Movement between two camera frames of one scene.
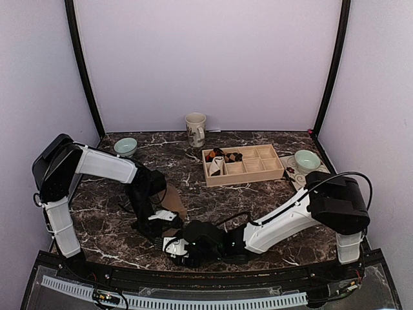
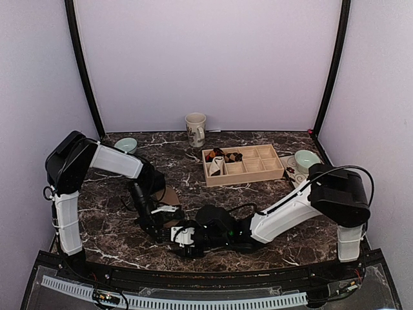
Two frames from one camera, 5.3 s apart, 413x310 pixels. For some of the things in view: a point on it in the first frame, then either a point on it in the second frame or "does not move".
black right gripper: (179, 261) to (191, 254)
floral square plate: (297, 177) does not move
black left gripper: (148, 228) does not move
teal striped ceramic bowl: (126, 147) does not move
